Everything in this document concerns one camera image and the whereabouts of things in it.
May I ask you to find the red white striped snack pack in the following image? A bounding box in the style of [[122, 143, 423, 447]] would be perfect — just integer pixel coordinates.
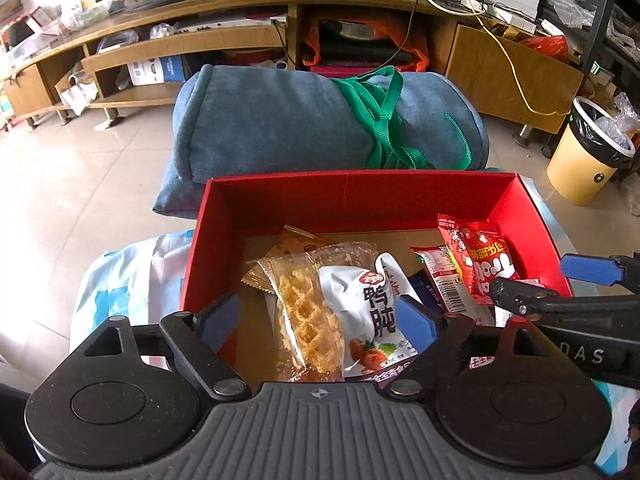
[[411, 246, 495, 326]]

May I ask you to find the purple snack packet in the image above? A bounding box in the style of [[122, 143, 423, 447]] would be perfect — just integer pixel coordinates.
[[408, 269, 445, 315]]

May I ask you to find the orange bag in cabinet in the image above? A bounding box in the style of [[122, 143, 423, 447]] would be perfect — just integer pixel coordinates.
[[299, 13, 430, 74]]

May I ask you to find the white Kaprons wafer pack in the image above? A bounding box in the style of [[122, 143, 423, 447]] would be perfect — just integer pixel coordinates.
[[469, 278, 541, 370]]

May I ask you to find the yellow cable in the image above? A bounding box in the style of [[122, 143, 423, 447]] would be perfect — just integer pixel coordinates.
[[366, 0, 574, 118]]

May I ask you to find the rolled blue blanket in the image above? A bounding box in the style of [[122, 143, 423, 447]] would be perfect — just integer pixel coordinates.
[[153, 65, 489, 219]]

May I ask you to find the red cola candy bag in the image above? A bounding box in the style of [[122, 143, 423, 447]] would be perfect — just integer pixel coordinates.
[[437, 214, 520, 307]]

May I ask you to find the blue white checkered cloth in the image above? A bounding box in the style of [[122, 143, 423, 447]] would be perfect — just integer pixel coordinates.
[[69, 173, 640, 476]]

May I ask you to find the red plastic bag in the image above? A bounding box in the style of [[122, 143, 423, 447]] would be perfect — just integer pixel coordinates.
[[521, 35, 570, 62]]

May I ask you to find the red cardboard box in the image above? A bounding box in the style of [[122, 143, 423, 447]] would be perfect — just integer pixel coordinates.
[[180, 170, 573, 387]]

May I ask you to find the yellow trash bin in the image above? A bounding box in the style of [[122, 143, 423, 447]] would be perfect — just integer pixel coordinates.
[[547, 96, 636, 206]]

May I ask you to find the black metal shelf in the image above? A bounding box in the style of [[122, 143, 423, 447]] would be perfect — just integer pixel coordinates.
[[538, 0, 639, 78]]

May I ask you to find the clear bag of yellow crackers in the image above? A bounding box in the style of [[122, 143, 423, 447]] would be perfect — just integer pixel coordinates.
[[258, 242, 378, 382]]

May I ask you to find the white duck snack pouch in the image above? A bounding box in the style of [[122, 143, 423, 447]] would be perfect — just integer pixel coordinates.
[[319, 252, 418, 384]]

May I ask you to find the wooden TV cabinet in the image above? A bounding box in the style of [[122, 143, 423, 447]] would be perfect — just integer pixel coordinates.
[[1, 0, 584, 133]]

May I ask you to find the green strap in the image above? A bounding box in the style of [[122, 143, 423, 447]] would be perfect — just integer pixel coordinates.
[[332, 65, 474, 172]]

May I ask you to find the gold foil snack packet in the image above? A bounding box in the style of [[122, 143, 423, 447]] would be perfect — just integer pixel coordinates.
[[241, 224, 332, 294]]

